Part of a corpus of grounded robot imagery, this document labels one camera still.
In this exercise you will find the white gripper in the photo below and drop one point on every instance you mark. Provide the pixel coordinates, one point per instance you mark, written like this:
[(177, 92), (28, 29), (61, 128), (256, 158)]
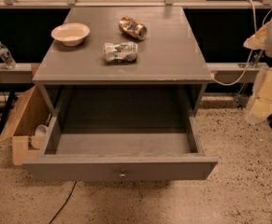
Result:
[(261, 101)]

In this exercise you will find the crushed green 7up can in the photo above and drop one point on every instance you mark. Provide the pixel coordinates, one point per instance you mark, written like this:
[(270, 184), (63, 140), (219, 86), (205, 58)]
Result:
[(125, 52)]

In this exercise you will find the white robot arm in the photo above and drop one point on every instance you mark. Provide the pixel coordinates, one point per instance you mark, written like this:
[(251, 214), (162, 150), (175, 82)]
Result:
[(268, 41)]

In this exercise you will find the grey open top drawer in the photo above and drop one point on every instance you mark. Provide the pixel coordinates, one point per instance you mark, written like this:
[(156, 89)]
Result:
[(149, 132)]

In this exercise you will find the grey wooden cabinet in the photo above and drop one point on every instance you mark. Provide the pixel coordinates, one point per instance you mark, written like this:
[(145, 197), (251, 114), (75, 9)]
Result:
[(169, 53)]

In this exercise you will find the cream ceramic bowl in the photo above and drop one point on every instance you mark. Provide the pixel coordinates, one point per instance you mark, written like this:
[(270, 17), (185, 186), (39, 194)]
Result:
[(70, 34)]

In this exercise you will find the white cup in box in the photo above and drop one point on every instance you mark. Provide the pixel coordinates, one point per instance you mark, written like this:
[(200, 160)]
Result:
[(39, 137)]

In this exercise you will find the open cardboard box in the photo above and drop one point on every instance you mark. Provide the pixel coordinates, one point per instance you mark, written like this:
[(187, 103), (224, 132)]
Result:
[(29, 111)]

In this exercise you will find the clear plastic water bottle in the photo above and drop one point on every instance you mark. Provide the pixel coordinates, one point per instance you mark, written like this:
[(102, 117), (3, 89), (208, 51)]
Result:
[(6, 56)]

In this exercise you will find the grey metal ledge rail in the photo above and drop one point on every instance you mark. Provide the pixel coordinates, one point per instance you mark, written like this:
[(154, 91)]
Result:
[(22, 73)]

